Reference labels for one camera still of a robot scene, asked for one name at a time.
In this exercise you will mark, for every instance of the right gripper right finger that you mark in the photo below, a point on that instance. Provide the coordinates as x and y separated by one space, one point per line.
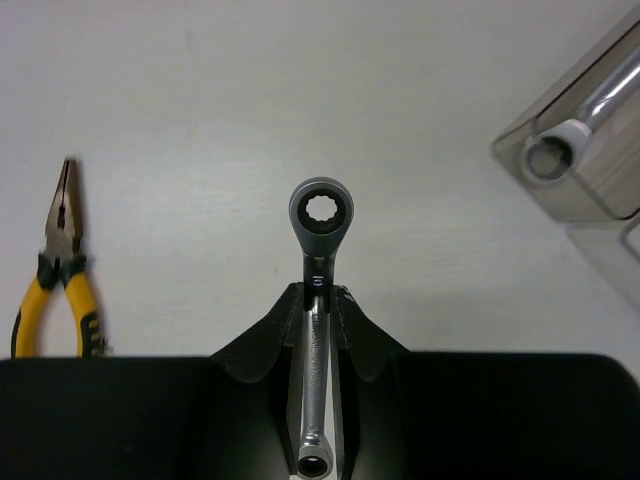
403 414

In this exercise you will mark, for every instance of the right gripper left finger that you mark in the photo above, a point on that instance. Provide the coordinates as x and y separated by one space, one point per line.
218 417

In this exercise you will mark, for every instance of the small silver ratchet wrench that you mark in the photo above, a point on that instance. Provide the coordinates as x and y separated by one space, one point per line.
321 210

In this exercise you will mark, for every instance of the large silver ratchet wrench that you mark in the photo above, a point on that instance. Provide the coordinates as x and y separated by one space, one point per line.
547 156

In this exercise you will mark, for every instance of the yellow needle nose pliers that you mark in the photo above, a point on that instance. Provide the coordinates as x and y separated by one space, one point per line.
61 262

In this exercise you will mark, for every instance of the clear plastic organizer container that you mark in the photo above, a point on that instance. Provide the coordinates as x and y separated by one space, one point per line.
598 199

